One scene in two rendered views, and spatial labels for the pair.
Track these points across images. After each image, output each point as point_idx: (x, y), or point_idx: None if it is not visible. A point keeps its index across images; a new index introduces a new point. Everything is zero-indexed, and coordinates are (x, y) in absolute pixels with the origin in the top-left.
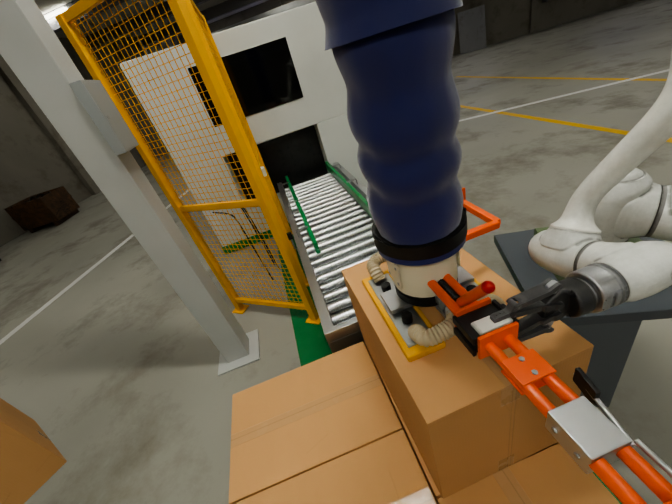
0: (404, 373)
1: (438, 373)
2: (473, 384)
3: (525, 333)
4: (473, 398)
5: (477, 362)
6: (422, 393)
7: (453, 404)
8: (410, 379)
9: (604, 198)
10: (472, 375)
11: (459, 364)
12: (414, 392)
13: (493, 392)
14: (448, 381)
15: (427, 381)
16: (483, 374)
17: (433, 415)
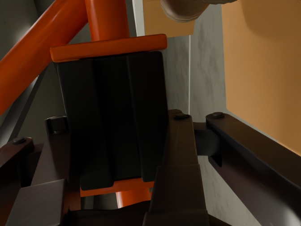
0: (224, 16)
1: (247, 43)
2: (273, 105)
3: (231, 175)
4: (263, 126)
5: (300, 60)
6: (230, 66)
7: (245, 111)
8: (226, 32)
9: None
10: (279, 85)
11: (273, 42)
12: (225, 58)
13: (288, 146)
14: (251, 69)
15: (236, 49)
16: (293, 99)
17: (230, 105)
